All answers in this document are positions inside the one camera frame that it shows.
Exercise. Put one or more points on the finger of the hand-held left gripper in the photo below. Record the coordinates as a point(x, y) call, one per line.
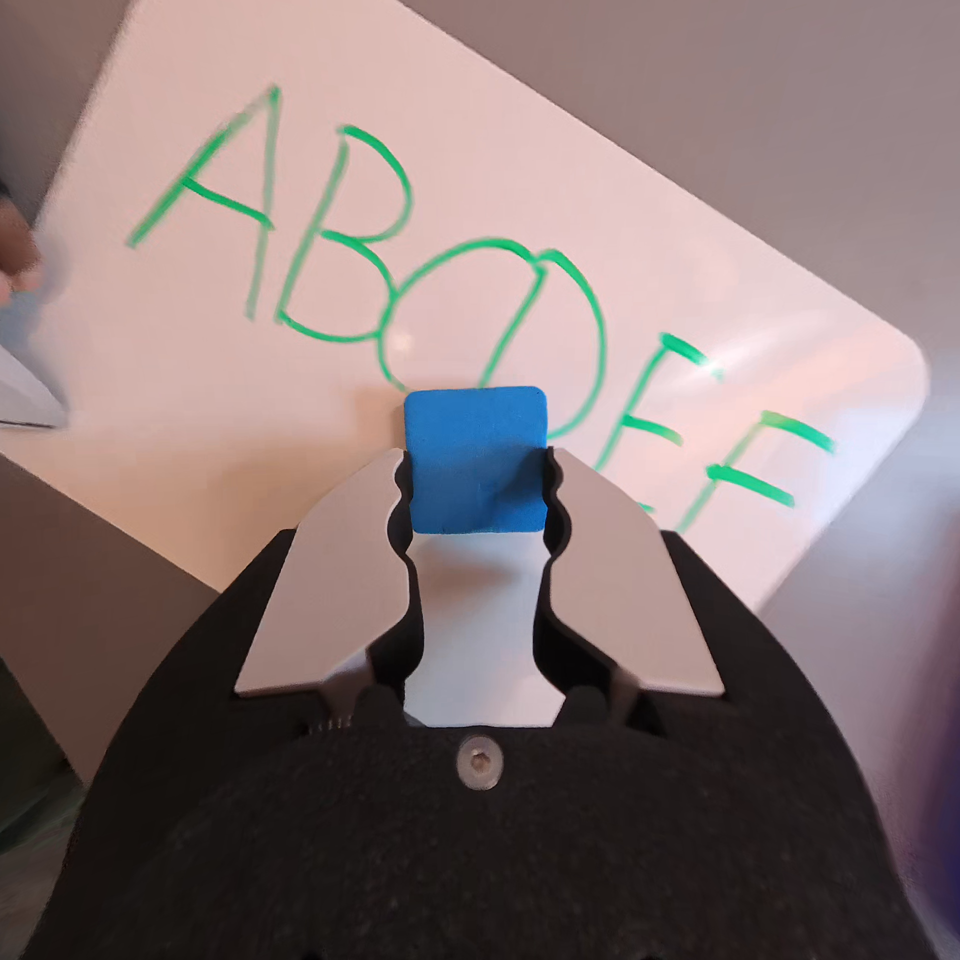
point(26, 397)

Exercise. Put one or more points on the person's left hand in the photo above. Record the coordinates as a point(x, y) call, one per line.
point(19, 255)

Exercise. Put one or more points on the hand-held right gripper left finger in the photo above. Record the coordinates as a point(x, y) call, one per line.
point(330, 600)

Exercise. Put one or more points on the white whiteboard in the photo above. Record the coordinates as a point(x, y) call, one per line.
point(150, 360)

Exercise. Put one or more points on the blue whiteboard eraser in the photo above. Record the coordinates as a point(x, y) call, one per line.
point(476, 457)

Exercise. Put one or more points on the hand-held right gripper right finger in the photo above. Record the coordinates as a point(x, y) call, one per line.
point(630, 600)

